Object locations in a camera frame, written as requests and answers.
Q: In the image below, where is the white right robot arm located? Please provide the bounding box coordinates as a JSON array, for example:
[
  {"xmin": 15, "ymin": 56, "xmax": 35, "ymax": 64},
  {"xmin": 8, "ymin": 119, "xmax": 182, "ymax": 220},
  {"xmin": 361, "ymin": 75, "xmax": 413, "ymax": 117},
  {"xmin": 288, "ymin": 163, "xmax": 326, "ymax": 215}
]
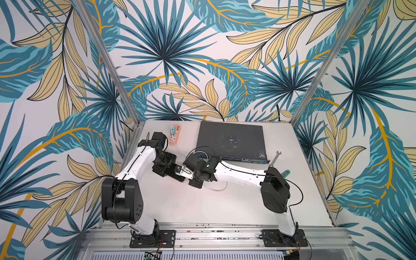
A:
[{"xmin": 178, "ymin": 155, "xmax": 298, "ymax": 238}]

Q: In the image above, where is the aluminium corner post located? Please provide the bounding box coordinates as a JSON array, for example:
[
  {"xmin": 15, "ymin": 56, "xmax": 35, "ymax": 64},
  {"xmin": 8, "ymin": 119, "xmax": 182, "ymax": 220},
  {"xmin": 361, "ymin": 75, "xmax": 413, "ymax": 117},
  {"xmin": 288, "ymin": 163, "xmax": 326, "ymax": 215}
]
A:
[
  {"xmin": 73, "ymin": 0, "xmax": 140, "ymax": 127},
  {"xmin": 290, "ymin": 1, "xmax": 370, "ymax": 127}
]

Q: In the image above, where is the mint green charger plug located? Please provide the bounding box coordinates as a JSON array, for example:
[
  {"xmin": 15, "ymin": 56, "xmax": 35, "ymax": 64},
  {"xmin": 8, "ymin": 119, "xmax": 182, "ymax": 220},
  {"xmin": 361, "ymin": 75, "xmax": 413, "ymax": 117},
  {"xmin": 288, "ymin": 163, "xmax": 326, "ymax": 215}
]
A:
[{"xmin": 170, "ymin": 125, "xmax": 177, "ymax": 136}]

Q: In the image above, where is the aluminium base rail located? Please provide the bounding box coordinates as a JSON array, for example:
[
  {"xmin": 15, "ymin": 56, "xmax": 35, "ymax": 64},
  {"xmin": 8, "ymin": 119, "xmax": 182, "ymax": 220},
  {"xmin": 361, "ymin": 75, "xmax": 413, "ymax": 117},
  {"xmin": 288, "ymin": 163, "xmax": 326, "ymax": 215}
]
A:
[{"xmin": 77, "ymin": 222, "xmax": 360, "ymax": 260}]

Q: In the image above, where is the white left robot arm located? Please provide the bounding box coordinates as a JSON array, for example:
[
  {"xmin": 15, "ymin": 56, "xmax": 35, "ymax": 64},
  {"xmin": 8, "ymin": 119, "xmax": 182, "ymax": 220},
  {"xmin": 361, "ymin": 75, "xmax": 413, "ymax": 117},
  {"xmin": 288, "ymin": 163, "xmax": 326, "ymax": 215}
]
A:
[{"xmin": 101, "ymin": 132, "xmax": 184, "ymax": 236}]

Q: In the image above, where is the white charging cable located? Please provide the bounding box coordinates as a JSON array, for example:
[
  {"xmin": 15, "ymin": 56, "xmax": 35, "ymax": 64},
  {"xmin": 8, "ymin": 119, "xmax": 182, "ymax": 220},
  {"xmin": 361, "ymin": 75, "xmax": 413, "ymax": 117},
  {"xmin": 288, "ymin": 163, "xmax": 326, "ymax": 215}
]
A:
[{"xmin": 168, "ymin": 145, "xmax": 228, "ymax": 192}]

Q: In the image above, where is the silver open-end wrench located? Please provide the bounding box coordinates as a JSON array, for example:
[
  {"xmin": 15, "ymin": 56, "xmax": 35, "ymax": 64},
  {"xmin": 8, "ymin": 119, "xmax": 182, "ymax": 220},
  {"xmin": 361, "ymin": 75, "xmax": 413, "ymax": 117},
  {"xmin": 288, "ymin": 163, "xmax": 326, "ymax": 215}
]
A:
[{"xmin": 269, "ymin": 151, "xmax": 282, "ymax": 167}]

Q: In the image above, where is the black smartphone pink case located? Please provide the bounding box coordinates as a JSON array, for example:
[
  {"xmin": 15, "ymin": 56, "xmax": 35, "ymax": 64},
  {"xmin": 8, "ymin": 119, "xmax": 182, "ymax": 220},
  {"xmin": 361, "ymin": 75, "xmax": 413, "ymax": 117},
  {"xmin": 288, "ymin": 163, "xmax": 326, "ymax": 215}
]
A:
[{"xmin": 166, "ymin": 169, "xmax": 185, "ymax": 183}]

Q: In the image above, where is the aluminium left corner post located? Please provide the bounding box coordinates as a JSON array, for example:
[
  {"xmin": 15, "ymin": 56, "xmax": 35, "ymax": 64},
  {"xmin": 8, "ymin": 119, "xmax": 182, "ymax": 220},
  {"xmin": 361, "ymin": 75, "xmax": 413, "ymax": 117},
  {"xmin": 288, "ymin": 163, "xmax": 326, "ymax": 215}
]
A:
[{"xmin": 73, "ymin": 0, "xmax": 140, "ymax": 127}]

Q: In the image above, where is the dark grey network switch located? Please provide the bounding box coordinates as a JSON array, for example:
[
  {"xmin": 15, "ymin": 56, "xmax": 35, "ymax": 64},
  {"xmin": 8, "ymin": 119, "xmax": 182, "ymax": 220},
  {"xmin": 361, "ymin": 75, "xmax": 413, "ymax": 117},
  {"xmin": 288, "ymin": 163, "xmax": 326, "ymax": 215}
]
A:
[{"xmin": 196, "ymin": 121, "xmax": 269, "ymax": 164}]

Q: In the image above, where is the teal handled tool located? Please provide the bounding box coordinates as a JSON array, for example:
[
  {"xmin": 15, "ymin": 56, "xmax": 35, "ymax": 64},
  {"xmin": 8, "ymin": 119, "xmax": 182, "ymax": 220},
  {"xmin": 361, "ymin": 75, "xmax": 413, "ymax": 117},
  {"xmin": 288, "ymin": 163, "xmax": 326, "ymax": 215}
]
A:
[{"xmin": 282, "ymin": 170, "xmax": 290, "ymax": 178}]

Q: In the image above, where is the aluminium right corner post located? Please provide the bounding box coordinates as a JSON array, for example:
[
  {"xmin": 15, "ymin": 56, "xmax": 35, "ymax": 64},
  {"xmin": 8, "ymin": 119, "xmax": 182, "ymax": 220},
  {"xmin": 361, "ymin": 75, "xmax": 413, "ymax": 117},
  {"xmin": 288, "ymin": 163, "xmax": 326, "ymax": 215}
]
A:
[{"xmin": 290, "ymin": 1, "xmax": 370, "ymax": 127}]

